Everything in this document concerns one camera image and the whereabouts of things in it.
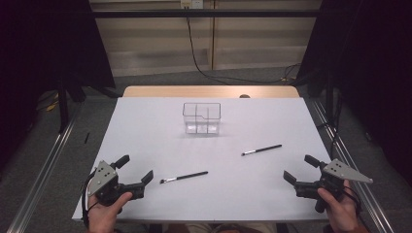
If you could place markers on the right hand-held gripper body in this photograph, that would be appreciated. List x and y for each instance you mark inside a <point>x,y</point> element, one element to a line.
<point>336,171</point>

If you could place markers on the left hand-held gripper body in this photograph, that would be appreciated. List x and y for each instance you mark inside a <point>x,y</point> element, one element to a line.
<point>108,189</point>

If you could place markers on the black makeup brush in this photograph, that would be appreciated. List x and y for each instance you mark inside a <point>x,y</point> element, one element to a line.
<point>188,176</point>
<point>262,149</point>

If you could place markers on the clear plastic organizer box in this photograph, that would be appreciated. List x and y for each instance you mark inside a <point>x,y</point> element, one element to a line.
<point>201,127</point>

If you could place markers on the person's left hand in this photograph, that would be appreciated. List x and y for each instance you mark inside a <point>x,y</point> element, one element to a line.
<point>103,216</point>

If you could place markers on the person's right hand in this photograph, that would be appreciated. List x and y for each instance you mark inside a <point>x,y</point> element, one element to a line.
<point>341,213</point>

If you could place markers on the small black stick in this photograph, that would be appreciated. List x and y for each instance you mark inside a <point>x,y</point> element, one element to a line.
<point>86,137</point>

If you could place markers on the black metal stand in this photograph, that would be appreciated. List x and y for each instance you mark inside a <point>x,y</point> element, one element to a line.
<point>329,97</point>
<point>63,106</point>

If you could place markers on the brown table grommet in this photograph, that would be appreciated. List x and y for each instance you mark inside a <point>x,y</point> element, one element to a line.
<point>244,96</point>

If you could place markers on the wooden table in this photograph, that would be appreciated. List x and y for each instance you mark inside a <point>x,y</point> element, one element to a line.
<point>194,91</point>

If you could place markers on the dark curtain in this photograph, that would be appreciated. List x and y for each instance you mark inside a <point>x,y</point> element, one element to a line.
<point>48,48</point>
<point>372,64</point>

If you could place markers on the black horizontal bar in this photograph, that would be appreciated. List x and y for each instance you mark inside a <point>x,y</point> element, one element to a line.
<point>226,13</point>

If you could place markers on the aluminium floor rail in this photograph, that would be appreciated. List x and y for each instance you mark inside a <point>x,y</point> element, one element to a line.
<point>45,170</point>
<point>377,210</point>

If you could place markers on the white wall outlet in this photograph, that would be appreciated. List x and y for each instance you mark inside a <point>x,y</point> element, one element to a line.
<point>191,4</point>

